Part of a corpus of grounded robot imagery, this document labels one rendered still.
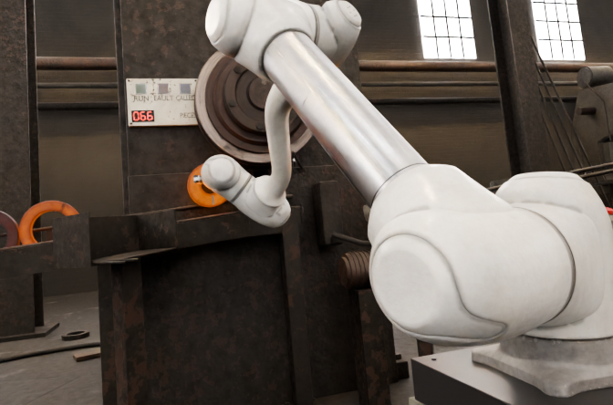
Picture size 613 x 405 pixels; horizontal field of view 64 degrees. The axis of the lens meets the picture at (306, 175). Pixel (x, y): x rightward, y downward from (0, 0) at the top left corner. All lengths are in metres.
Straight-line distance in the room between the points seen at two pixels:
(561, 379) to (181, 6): 1.80
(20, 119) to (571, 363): 4.24
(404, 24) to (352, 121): 9.03
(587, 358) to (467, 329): 0.24
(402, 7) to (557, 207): 9.21
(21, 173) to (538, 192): 4.08
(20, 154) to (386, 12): 7.00
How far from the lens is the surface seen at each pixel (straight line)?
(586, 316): 0.73
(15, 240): 1.81
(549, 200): 0.71
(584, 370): 0.74
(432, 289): 0.51
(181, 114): 1.92
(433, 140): 9.28
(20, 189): 4.43
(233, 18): 0.90
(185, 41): 2.03
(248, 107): 1.73
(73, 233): 1.42
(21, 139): 4.49
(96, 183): 7.94
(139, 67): 1.99
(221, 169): 1.36
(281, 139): 1.25
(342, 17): 1.02
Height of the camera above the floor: 0.63
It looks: 6 degrees up
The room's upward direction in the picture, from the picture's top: 5 degrees counter-clockwise
